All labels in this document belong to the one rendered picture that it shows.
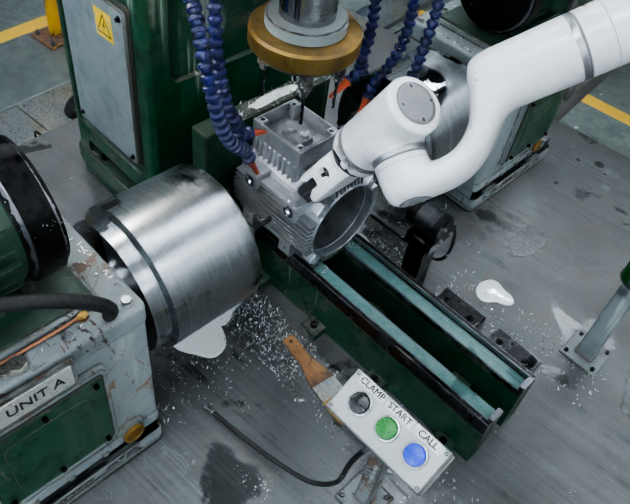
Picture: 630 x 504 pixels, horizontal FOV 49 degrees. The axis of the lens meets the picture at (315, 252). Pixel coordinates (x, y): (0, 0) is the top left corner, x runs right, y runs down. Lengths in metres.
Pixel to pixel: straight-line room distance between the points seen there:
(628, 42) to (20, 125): 1.91
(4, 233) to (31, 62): 2.73
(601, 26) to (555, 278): 0.77
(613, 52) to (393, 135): 0.29
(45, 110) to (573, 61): 1.89
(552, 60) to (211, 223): 0.52
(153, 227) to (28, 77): 2.45
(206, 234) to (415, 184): 0.32
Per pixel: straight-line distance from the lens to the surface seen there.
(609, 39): 0.94
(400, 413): 0.95
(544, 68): 0.93
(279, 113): 1.27
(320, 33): 1.06
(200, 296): 1.03
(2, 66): 3.50
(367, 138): 0.94
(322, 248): 1.28
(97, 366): 0.95
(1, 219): 0.82
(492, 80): 0.92
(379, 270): 1.30
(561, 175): 1.86
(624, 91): 3.98
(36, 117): 2.46
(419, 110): 0.91
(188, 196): 1.05
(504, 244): 1.61
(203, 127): 1.20
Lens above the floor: 1.89
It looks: 48 degrees down
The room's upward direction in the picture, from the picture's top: 10 degrees clockwise
